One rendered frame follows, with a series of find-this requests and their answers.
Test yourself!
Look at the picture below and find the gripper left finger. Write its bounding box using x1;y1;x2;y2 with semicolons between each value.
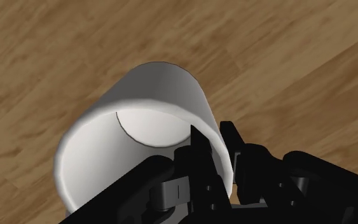
58;124;233;224

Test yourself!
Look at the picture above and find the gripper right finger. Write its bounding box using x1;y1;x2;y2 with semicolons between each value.
219;120;358;224

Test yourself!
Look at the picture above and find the white cup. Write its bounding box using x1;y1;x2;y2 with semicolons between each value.
53;61;234;217

